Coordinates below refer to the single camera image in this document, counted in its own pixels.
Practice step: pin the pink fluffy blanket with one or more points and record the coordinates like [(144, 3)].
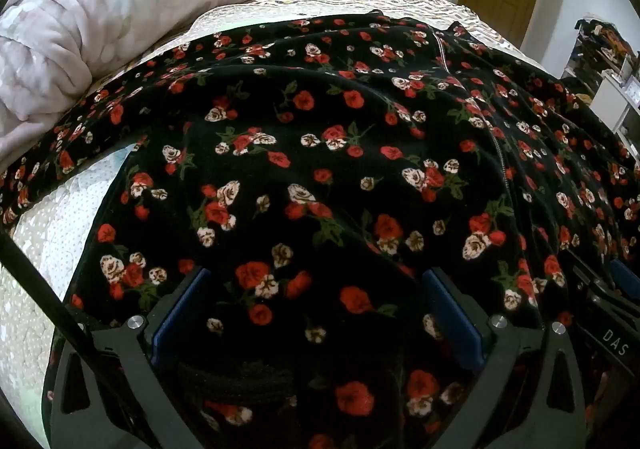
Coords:
[(75, 29)]

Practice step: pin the black floral garment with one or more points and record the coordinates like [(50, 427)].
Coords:
[(325, 154)]

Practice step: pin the pile of clutter on shelf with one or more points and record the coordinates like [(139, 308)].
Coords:
[(600, 41)]

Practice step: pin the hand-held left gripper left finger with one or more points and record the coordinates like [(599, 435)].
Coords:
[(177, 314)]

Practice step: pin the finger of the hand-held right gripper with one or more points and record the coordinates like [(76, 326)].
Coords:
[(625, 275)]

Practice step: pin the beige quilted bedspread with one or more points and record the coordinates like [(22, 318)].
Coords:
[(45, 279)]

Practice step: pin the white shelf unit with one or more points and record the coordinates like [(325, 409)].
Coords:
[(616, 101)]

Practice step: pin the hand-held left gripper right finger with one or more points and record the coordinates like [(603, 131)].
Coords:
[(452, 319)]

